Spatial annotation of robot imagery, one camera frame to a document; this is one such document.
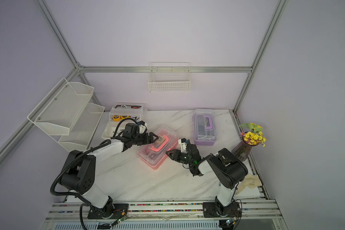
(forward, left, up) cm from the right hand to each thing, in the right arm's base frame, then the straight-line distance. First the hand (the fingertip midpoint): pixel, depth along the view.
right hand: (168, 155), depth 89 cm
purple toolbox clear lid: (+18, -25, +5) cm, 31 cm away
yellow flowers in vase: (0, -46, +19) cm, 49 cm away
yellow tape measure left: (+29, +39, +5) cm, 49 cm away
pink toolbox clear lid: (-1, +9, +6) cm, 10 cm away
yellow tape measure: (+29, +34, +5) cm, 45 cm away
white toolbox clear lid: (+35, +38, +5) cm, 52 cm away
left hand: (+8, +9, +4) cm, 13 cm away
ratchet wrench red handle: (+38, +35, +8) cm, 52 cm away
